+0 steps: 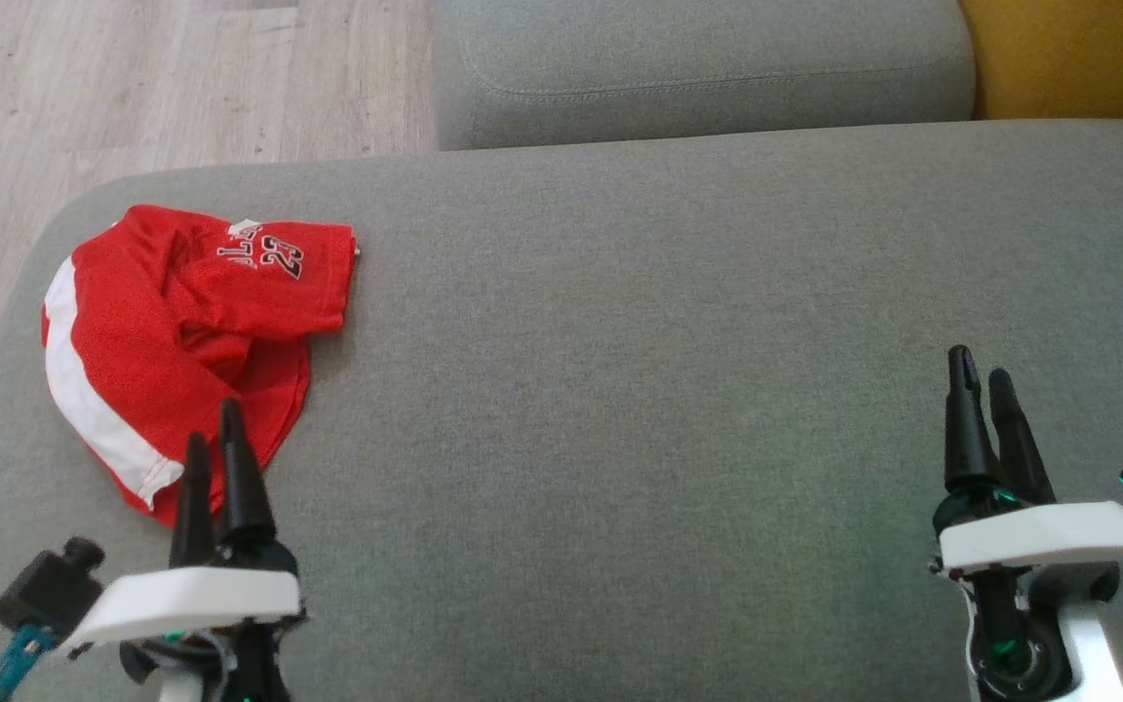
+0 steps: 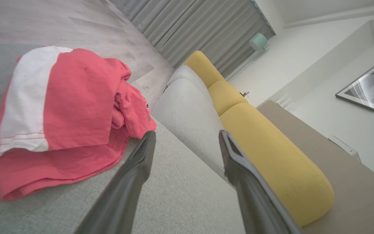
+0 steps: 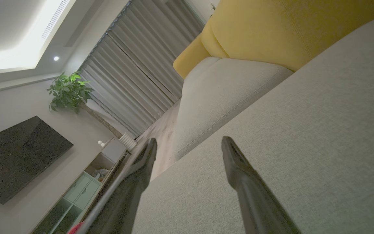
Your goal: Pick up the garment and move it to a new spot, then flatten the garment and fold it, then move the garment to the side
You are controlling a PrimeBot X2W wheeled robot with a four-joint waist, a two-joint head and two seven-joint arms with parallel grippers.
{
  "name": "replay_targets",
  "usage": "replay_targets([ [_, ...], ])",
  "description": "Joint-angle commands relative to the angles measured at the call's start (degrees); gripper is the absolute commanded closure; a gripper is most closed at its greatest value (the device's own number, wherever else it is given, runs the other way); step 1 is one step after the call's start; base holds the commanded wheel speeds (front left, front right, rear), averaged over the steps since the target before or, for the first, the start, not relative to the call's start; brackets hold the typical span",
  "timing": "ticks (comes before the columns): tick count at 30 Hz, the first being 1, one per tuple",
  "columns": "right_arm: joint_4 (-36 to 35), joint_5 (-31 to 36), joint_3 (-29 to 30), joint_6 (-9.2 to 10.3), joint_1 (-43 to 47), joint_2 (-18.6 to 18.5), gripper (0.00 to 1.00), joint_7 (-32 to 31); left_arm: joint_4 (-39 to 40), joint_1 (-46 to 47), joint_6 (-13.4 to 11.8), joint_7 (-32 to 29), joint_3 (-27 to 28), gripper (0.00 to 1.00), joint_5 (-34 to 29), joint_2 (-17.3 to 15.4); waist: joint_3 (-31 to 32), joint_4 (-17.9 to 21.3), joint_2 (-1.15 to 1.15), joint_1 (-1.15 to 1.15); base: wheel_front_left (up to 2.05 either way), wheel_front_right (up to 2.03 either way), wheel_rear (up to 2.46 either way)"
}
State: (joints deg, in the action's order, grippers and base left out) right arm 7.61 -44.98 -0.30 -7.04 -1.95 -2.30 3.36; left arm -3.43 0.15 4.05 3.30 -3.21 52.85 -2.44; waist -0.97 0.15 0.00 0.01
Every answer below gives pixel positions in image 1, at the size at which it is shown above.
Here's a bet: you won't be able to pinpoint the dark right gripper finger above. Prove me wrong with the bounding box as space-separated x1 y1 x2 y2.
944 345 1003 496
987 368 1057 505

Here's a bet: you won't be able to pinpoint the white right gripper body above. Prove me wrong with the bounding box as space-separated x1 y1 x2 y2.
930 487 1123 702

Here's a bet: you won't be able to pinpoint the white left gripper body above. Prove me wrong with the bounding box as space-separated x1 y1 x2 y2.
59 538 307 702

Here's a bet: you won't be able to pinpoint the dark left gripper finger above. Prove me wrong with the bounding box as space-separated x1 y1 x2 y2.
170 432 216 568
216 398 278 549

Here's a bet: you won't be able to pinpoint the red white basketball jersey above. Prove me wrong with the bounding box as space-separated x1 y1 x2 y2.
40 229 315 528

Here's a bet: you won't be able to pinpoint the red basketball shorts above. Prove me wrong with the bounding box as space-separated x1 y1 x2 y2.
121 203 360 342

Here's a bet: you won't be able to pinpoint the yellow cushion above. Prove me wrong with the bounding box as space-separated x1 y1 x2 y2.
956 0 1123 124

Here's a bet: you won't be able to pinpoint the grey sofa back cushion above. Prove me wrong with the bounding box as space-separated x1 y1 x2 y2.
435 0 978 151

